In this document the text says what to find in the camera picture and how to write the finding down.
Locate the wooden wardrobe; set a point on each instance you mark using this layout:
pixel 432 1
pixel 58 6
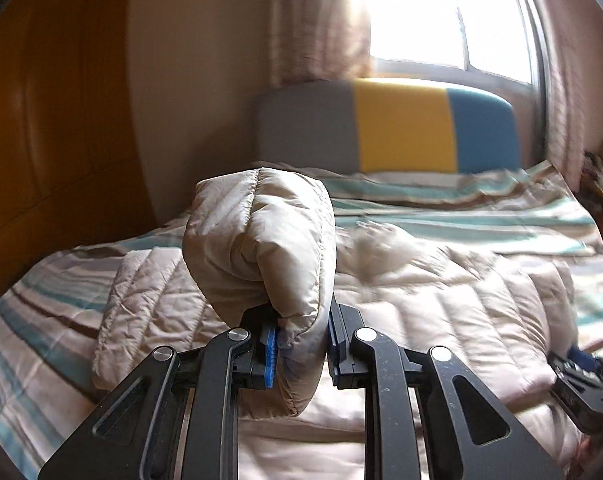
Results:
pixel 56 135

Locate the grey yellow blue headboard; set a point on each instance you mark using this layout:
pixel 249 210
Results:
pixel 396 125

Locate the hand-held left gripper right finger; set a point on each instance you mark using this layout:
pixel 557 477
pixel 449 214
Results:
pixel 335 336

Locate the window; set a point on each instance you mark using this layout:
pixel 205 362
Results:
pixel 431 15

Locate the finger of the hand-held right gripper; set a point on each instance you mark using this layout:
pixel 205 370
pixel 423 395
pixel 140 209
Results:
pixel 576 375

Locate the striped bed cover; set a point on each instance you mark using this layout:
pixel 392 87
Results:
pixel 431 210

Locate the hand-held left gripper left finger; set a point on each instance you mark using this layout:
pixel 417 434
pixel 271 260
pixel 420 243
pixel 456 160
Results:
pixel 268 349

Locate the patterned curtain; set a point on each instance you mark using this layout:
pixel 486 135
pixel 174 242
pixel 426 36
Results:
pixel 561 85
pixel 316 20

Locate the beige quilted down jacket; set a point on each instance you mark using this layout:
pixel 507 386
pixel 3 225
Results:
pixel 261 240

